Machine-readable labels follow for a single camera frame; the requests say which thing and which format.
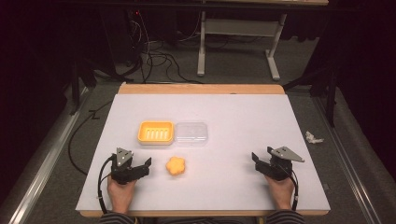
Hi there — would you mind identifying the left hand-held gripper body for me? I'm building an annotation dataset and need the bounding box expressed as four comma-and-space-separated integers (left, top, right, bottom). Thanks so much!
110, 147, 150, 186

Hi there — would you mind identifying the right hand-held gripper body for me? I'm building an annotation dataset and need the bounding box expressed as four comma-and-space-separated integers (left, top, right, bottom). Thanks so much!
255, 146, 305, 182

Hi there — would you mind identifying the person's left hand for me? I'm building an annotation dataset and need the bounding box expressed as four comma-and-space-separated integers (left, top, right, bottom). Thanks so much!
106, 178, 138, 215

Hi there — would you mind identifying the person's right hand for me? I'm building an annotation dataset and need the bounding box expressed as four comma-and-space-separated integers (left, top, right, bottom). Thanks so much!
263, 175, 295, 211

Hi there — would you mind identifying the orange flower-shaped soap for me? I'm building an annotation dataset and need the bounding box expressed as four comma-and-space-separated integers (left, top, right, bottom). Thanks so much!
164, 156, 187, 177

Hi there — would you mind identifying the orange soap dish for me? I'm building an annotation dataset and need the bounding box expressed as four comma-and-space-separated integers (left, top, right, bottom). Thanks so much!
136, 120, 175, 147

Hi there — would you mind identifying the white table mat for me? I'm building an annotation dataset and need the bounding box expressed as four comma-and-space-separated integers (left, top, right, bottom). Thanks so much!
76, 93, 332, 213

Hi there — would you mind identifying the crumpled white paper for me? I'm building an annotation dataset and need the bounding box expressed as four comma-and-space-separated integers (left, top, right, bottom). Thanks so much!
304, 130, 325, 145

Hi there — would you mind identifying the clear plastic lid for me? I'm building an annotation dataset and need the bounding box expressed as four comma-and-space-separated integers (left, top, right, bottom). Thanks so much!
174, 121, 209, 147

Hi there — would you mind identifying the black metal stand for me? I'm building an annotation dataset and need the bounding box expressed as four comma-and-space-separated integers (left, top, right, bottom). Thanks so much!
68, 57, 98, 117
282, 66, 340, 129

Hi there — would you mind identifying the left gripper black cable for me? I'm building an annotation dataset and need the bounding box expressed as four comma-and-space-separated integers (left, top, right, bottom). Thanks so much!
96, 155, 116, 216

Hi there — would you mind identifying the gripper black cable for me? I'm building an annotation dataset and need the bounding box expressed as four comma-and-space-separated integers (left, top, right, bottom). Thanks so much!
279, 163, 300, 212
96, 155, 116, 216

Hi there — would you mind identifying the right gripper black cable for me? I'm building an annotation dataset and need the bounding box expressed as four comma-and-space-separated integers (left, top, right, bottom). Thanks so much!
279, 163, 300, 212

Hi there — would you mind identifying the thin black floor cable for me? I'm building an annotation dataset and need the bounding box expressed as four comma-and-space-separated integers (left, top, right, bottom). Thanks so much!
67, 98, 114, 177

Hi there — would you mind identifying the metal floor rail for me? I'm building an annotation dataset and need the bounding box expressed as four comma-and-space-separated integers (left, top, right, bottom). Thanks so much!
0, 86, 91, 224
312, 95, 376, 224

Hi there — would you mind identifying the bundle of black floor cables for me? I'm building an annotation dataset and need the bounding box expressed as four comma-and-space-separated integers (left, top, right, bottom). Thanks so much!
125, 10, 205, 86

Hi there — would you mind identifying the white desk frame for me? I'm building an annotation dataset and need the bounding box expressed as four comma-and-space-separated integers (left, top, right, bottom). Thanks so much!
196, 10, 288, 82

